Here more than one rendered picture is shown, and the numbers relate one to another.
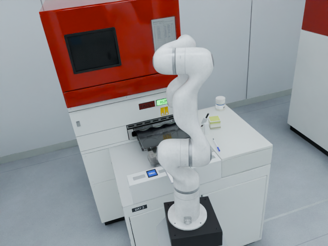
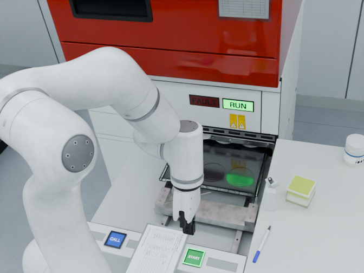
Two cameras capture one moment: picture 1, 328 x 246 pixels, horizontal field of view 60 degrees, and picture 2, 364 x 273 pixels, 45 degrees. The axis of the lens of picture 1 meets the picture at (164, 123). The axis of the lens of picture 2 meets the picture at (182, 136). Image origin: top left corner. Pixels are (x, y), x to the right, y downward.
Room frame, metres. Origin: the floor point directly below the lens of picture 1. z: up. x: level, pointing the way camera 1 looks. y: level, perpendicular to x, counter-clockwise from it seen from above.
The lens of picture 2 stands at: (0.74, -0.62, 2.08)
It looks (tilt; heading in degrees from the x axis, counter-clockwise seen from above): 41 degrees down; 38
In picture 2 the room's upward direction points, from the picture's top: 8 degrees counter-clockwise
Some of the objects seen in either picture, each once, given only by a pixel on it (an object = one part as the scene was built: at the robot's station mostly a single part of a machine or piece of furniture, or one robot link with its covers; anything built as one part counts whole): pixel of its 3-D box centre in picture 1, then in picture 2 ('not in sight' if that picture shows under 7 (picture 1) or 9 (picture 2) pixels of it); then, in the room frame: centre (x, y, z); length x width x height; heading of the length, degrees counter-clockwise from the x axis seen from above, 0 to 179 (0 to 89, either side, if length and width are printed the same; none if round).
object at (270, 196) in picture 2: (205, 124); (271, 190); (1.61, -0.27, 1.03); 0.06 x 0.04 x 0.13; 14
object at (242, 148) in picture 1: (223, 135); (314, 223); (1.65, -0.41, 0.89); 0.62 x 0.35 x 0.14; 14
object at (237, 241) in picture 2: not in sight; (245, 212); (1.63, -0.17, 0.84); 0.50 x 0.02 x 0.03; 14
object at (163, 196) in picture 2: (152, 155); (163, 197); (1.51, 0.10, 0.89); 0.08 x 0.03 x 0.03; 14
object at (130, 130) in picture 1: (156, 128); (219, 143); (1.85, 0.06, 0.89); 0.44 x 0.02 x 0.10; 104
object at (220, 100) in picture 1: (220, 103); (355, 150); (1.92, -0.44, 1.01); 0.07 x 0.07 x 0.10
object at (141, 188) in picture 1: (174, 176); (157, 262); (1.29, -0.03, 0.89); 0.55 x 0.09 x 0.14; 104
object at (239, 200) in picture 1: (186, 199); not in sight; (1.57, -0.11, 0.41); 0.97 x 0.64 x 0.82; 104
